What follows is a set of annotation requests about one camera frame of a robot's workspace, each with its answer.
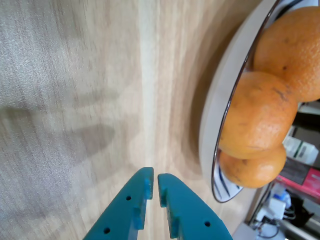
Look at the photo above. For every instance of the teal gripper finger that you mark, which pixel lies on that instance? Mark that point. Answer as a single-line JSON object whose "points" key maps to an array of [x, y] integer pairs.
{"points": [[190, 212], [122, 212]]}

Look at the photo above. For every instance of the small orange with green stem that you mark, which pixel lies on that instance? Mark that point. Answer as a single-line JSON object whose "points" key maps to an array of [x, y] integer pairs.
{"points": [[255, 172]]}

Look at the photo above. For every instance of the medium orange with dark scars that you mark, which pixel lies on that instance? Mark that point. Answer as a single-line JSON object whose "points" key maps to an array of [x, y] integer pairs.
{"points": [[257, 117]]}

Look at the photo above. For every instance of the large orange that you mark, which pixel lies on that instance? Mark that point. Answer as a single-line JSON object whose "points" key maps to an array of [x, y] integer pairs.
{"points": [[292, 50]]}

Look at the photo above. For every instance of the white plate with blue petals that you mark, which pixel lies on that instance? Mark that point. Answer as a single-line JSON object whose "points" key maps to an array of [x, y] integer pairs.
{"points": [[212, 112]]}

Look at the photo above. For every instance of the white power adapter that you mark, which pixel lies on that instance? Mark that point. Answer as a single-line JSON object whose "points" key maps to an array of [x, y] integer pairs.
{"points": [[277, 207]]}

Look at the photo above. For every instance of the pink box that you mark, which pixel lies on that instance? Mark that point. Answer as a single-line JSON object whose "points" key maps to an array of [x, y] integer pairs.
{"points": [[312, 182]]}

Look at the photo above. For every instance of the white box with green label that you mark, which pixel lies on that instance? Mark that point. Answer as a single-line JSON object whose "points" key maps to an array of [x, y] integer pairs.
{"points": [[300, 150]]}

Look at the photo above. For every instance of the white shelf post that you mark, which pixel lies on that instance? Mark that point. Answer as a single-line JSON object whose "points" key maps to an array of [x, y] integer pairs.
{"points": [[260, 202]]}

